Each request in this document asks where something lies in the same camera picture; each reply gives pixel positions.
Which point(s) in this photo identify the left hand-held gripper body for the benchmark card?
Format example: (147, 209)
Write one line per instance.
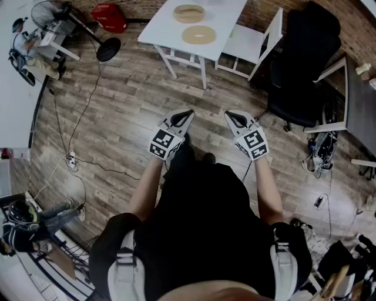
(164, 144)

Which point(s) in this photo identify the cream object on desk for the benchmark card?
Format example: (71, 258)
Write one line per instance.
(362, 69)

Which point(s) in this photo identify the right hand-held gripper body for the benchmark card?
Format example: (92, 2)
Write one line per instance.
(254, 142)

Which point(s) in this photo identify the black charger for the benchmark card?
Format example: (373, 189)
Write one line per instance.
(318, 202)

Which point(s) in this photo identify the red plastic crate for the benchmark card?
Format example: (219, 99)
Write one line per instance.
(110, 17)

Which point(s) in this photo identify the dark desk with white frame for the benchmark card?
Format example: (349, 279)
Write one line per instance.
(361, 111)

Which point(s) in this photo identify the black office chair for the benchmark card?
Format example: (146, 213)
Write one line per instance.
(305, 44)

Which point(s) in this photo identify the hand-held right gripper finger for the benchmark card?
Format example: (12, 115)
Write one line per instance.
(233, 126)
(248, 120)

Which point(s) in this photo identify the person's right forearm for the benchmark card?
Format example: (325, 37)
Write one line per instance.
(267, 188)

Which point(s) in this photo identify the white workbench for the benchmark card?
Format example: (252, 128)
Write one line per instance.
(17, 279)

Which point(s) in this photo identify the white power strip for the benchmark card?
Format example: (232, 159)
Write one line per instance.
(71, 160)

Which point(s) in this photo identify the person's body in black clothing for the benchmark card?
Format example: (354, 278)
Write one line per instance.
(205, 220)

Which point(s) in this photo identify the small white side table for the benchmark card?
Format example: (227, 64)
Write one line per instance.
(48, 41)

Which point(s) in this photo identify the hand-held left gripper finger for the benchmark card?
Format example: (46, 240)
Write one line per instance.
(186, 123)
(171, 116)

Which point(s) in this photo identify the black equipment pile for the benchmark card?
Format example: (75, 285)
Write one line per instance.
(337, 255)

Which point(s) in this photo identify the black standing fan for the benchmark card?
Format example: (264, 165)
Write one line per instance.
(108, 50)

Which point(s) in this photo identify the person's left forearm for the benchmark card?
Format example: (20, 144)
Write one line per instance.
(147, 185)

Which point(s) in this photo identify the white chair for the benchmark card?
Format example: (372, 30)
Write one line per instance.
(243, 38)

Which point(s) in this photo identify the equipment bundle on floor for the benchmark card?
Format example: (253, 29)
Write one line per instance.
(323, 147)

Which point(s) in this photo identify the person's head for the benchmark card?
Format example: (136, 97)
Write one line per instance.
(211, 294)

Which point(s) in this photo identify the person's right shoe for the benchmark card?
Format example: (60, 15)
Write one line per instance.
(209, 158)

